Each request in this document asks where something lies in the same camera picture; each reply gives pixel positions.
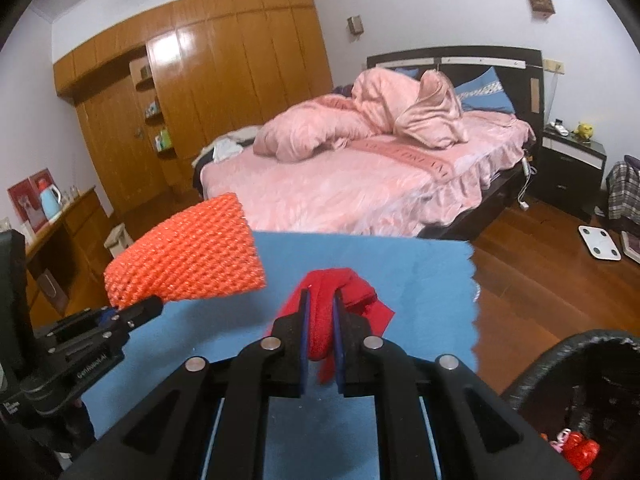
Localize orange foam fruit net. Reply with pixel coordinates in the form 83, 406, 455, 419
104, 193, 266, 310

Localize red plastic bubble wrap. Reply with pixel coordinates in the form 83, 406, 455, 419
540, 428, 601, 480

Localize red cloth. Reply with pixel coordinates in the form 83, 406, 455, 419
269, 268, 396, 386

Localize black lined trash bin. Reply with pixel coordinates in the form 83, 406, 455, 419
501, 330, 639, 479

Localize wooden sideboard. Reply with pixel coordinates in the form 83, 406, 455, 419
26, 188, 114, 328

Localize white small stool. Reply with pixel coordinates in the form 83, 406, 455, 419
103, 223, 134, 258

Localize light blue kettle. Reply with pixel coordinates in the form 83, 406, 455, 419
37, 179, 63, 223

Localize blue table cloth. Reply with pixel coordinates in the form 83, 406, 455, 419
84, 232, 480, 479

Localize clothes on bed corner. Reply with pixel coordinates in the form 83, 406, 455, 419
191, 126, 260, 168

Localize wooden wardrobe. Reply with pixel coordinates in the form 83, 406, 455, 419
53, 0, 332, 214

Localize white bathroom scale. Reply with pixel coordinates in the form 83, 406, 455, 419
578, 226, 622, 261

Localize framed picture on floor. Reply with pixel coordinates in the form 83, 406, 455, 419
620, 231, 640, 263

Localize bed with pink sheet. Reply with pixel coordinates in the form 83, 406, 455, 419
193, 46, 544, 240

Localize black nightstand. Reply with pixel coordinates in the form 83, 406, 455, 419
530, 125, 606, 222

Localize plaid bag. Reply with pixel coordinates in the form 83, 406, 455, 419
606, 155, 640, 224

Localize yellow toy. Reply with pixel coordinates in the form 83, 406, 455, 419
574, 122, 594, 143

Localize pink quilt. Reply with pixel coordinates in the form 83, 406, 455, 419
253, 67, 470, 162

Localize blue pillow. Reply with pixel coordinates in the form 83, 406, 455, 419
454, 67, 515, 115

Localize red picture frame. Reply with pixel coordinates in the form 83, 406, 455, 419
8, 178, 48, 233

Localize small wall switch box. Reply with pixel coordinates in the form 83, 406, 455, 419
347, 15, 364, 37

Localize wall power socket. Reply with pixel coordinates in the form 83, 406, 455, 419
542, 58, 565, 75

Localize brown wall box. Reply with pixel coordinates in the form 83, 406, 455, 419
528, 0, 555, 20

